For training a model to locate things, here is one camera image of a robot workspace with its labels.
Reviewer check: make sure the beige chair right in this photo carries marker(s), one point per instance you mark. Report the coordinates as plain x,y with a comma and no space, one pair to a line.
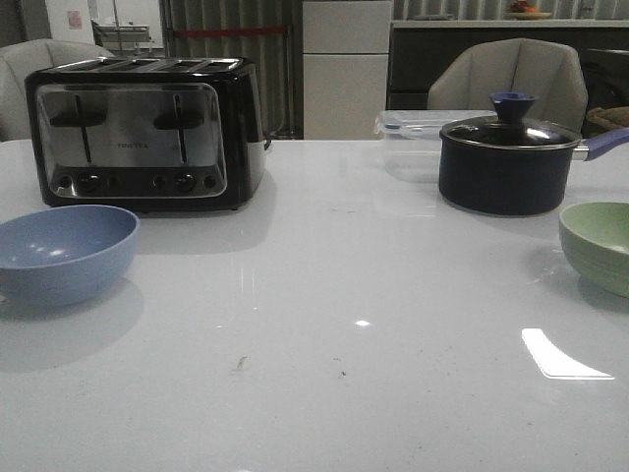
550,71

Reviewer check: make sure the green bowl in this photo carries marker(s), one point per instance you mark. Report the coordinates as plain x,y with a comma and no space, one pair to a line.
594,240

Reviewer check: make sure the black and steel toaster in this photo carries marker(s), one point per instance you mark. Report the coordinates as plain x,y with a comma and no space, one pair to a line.
156,134

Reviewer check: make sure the dark blue saucepan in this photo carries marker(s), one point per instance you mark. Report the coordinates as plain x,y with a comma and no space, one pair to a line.
520,172

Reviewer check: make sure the clear plastic food container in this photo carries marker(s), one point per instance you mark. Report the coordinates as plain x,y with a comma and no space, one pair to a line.
410,140

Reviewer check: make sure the white cabinet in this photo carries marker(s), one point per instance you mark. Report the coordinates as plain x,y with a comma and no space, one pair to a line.
345,63

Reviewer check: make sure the dark sideboard counter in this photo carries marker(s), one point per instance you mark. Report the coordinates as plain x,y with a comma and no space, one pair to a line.
420,51

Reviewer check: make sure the glass pot lid blue knob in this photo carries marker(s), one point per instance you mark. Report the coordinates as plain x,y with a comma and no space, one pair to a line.
510,127

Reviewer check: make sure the beige chair left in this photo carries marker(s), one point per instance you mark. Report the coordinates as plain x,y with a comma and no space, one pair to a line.
21,59

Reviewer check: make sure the fruit bowl on counter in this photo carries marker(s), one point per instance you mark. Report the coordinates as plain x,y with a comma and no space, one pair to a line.
523,10

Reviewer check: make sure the beige chair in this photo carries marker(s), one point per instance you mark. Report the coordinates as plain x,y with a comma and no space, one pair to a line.
21,59
550,71

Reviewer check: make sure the blue bowl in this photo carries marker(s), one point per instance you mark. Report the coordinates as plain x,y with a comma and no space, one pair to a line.
65,255

